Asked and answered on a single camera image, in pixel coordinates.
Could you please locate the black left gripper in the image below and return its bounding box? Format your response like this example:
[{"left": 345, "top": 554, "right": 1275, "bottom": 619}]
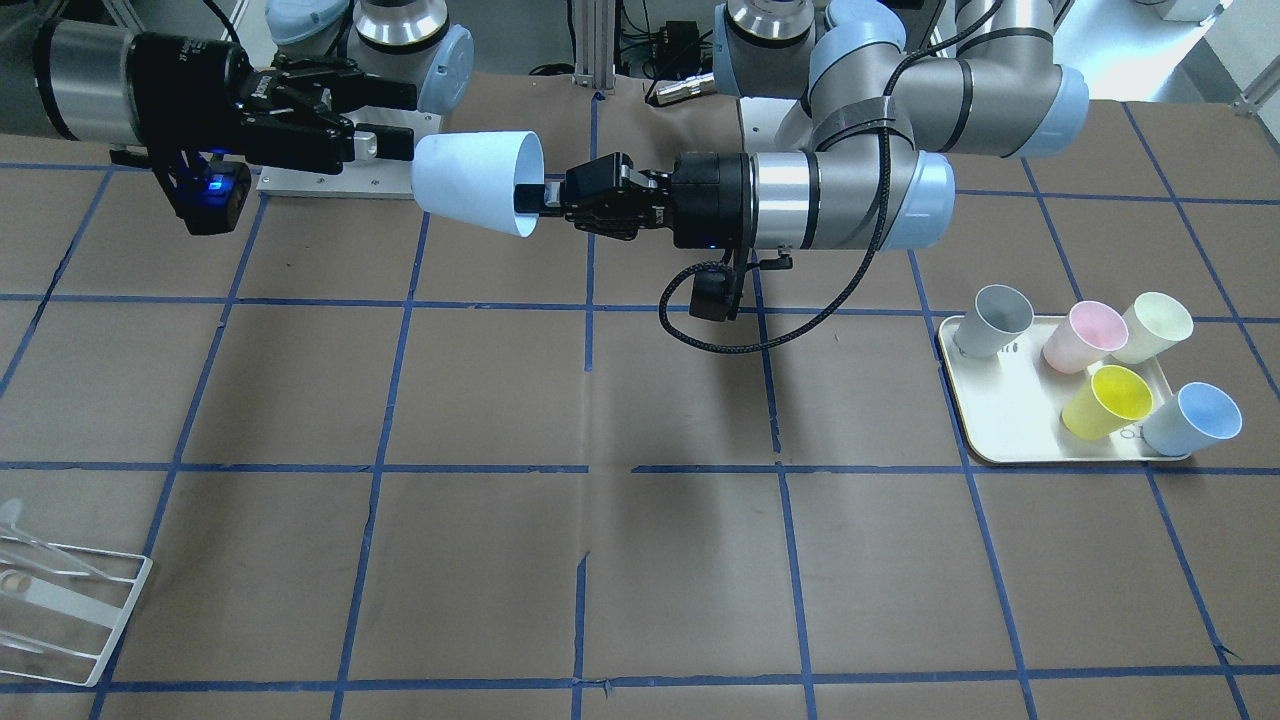
[{"left": 513, "top": 152, "right": 750, "bottom": 250}]

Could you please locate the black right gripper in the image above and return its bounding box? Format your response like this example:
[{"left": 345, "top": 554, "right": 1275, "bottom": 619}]
[{"left": 128, "top": 32, "right": 419, "bottom": 176}]

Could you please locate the light blue plastic cup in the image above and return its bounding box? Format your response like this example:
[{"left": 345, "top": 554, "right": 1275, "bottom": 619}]
[{"left": 410, "top": 131, "right": 545, "bottom": 238}]

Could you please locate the grey plastic cup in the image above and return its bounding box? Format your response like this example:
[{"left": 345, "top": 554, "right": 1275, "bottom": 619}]
[{"left": 954, "top": 284, "right": 1036, "bottom": 357}]

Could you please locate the pink plastic cup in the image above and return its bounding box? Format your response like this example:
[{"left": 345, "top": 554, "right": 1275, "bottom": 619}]
[{"left": 1042, "top": 300, "right": 1129, "bottom": 374}]

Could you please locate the yellow plastic cup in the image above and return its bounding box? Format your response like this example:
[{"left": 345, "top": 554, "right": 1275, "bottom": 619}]
[{"left": 1060, "top": 365, "right": 1155, "bottom": 441}]

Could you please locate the cream plastic cup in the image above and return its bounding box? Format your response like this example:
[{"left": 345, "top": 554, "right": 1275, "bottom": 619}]
[{"left": 1111, "top": 291, "right": 1194, "bottom": 365}]

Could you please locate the silver metal connector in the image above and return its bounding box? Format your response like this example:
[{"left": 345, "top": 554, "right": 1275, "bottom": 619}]
[{"left": 645, "top": 72, "right": 717, "bottom": 108}]

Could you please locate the cream plastic tray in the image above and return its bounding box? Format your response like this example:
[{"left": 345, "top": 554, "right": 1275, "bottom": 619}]
[{"left": 937, "top": 315, "right": 1167, "bottom": 465}]

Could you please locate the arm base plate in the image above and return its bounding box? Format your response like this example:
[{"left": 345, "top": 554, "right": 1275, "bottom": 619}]
[{"left": 259, "top": 108, "right": 444, "bottom": 200}]

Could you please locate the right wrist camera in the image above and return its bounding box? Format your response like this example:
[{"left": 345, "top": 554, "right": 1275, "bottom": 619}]
[{"left": 150, "top": 150, "right": 252, "bottom": 236}]

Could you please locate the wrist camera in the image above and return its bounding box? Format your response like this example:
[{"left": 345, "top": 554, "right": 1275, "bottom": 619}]
[
  {"left": 150, "top": 150, "right": 252, "bottom": 236},
  {"left": 689, "top": 246, "right": 794, "bottom": 322}
]

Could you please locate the aluminium frame post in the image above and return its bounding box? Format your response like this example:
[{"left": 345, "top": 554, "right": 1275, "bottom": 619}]
[{"left": 570, "top": 0, "right": 617, "bottom": 96}]

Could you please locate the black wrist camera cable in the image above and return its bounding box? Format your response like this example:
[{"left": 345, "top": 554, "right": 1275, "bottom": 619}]
[{"left": 658, "top": 0, "right": 1011, "bottom": 354}]

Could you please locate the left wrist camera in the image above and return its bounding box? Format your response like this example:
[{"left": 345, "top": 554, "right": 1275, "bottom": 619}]
[{"left": 689, "top": 246, "right": 794, "bottom": 322}]

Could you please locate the white wire cup rack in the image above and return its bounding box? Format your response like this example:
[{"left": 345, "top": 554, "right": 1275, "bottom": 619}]
[{"left": 1, "top": 498, "right": 154, "bottom": 688}]

